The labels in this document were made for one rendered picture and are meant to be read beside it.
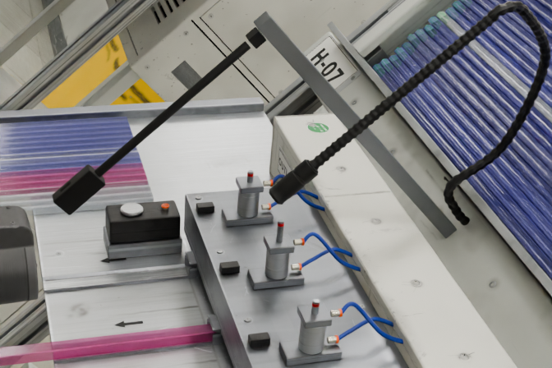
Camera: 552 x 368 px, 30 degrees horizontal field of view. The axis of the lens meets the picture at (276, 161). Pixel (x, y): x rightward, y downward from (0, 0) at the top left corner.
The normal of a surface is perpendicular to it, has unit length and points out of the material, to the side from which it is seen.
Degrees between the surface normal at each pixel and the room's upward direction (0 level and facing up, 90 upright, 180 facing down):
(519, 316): 90
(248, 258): 48
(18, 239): 83
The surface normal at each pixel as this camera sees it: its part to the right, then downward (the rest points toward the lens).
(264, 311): 0.07, -0.87
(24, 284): 0.33, 0.49
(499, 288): -0.59, -0.60
